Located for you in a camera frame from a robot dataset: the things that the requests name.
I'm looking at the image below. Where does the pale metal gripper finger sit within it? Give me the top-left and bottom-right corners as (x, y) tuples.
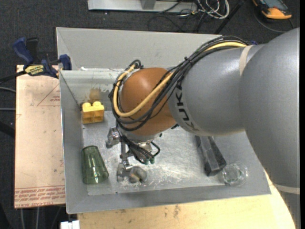
(116, 160), (133, 183)
(105, 127), (120, 149)

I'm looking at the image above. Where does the grey lumpy toy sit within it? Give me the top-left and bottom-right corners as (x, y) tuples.
(128, 165), (148, 184)

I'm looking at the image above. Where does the green translucent cup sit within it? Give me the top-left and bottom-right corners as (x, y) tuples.
(81, 146), (110, 185)

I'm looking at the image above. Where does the yellow toy brick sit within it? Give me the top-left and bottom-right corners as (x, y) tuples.
(81, 101), (105, 125)

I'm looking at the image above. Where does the grey metal bin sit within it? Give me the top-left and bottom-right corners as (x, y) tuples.
(56, 27), (272, 215)

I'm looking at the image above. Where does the dark green flat block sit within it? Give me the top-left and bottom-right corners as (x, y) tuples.
(194, 135), (227, 177)

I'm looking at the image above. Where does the brown cardboard board, red print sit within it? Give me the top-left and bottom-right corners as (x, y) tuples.
(14, 64), (66, 209)

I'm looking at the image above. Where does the clear glass dish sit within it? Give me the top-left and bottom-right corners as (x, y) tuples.
(221, 162), (249, 187)

